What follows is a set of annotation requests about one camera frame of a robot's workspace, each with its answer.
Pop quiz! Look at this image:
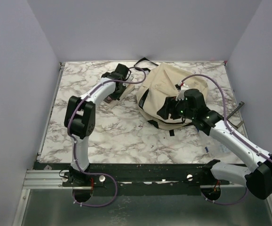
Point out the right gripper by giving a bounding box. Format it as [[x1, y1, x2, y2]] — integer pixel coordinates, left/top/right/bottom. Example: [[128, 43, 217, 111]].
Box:
[[157, 95, 195, 120]]

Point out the blue Jane Eyre book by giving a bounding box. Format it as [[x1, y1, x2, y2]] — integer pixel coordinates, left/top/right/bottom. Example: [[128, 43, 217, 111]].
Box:
[[104, 83, 135, 109]]

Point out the cream canvas backpack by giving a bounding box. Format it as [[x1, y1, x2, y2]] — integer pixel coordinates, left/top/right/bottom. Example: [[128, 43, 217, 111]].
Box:
[[134, 57, 208, 137]]

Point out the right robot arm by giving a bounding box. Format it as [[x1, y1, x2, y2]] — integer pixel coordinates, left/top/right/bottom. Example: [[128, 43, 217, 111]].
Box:
[[157, 89, 272, 200]]

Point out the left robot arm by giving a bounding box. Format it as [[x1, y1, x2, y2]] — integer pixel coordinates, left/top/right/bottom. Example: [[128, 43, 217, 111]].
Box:
[[64, 64, 131, 186]]

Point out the clear plastic organizer box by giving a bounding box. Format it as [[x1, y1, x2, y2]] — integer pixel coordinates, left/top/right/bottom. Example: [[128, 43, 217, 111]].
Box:
[[196, 128, 231, 158]]

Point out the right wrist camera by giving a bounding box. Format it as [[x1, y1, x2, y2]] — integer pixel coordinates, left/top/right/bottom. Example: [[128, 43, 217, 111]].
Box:
[[175, 82, 190, 101]]

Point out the black metal base plate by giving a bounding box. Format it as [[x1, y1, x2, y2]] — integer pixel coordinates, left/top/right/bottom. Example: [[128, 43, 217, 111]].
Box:
[[32, 162, 240, 201]]

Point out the grey metal bracket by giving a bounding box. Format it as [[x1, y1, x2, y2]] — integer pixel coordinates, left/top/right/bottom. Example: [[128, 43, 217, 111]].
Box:
[[227, 101, 245, 129]]

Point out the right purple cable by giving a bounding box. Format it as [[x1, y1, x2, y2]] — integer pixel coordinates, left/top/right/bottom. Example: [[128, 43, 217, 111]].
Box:
[[179, 74, 272, 206]]

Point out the aluminium rail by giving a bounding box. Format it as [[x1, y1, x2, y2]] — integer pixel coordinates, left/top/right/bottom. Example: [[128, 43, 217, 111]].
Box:
[[23, 170, 63, 189]]

